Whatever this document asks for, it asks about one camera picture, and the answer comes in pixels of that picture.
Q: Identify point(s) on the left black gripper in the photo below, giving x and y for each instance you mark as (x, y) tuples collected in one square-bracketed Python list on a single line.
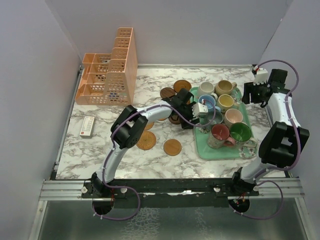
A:
[(191, 117)]

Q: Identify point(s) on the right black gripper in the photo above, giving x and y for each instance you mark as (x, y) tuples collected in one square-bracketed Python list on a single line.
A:
[(249, 88)]

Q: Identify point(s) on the dark brown wooden coaster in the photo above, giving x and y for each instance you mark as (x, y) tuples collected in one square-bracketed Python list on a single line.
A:
[(167, 92)]

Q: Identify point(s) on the brown ringed wooden coaster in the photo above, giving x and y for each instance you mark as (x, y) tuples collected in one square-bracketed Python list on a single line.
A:
[(181, 84)]

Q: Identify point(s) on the mint green tray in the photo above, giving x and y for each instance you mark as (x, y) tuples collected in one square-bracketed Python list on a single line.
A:
[(224, 153)]

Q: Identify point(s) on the peach mesh file organizer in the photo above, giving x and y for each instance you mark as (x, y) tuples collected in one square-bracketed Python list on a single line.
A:
[(109, 79)]

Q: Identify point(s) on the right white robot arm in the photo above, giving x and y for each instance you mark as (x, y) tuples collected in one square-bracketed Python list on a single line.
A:
[(284, 142)]

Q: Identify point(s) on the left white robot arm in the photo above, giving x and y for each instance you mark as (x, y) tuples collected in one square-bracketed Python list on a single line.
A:
[(128, 128)]

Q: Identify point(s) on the woven rattan coaster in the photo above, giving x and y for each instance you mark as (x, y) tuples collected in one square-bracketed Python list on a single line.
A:
[(147, 140), (149, 126)]

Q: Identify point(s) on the light wooden front coaster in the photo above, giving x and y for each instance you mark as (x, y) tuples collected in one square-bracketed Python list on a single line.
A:
[(172, 147)]

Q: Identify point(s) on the beige speckled mug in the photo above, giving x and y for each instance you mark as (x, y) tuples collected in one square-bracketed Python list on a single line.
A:
[(224, 87)]

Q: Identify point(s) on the light blue mug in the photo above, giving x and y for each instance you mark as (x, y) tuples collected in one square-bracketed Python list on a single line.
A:
[(210, 102)]

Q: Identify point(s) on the white cream mug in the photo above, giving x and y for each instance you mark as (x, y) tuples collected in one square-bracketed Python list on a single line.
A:
[(206, 88)]

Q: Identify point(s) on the yellow mug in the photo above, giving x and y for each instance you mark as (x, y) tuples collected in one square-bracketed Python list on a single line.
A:
[(225, 102)]

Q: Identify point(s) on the grey mug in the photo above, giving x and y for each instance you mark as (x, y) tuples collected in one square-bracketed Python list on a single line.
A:
[(214, 118)]

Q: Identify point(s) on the green mug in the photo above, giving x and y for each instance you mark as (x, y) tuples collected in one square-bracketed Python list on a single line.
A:
[(242, 134)]

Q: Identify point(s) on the red pink mug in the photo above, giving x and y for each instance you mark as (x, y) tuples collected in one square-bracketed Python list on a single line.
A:
[(219, 136)]

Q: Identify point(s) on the small silver card box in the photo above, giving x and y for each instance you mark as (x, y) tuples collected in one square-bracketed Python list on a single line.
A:
[(87, 127)]

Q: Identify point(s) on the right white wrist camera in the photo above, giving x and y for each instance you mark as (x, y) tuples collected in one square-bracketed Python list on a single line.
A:
[(260, 75)]

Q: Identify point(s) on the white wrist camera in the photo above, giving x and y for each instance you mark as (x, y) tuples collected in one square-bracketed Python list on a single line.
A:
[(260, 75), (199, 110)]

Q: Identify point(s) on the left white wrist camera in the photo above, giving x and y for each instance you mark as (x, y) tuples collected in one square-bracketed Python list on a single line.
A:
[(199, 110)]

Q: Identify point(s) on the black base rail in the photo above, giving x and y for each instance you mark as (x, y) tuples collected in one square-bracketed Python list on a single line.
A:
[(165, 193)]

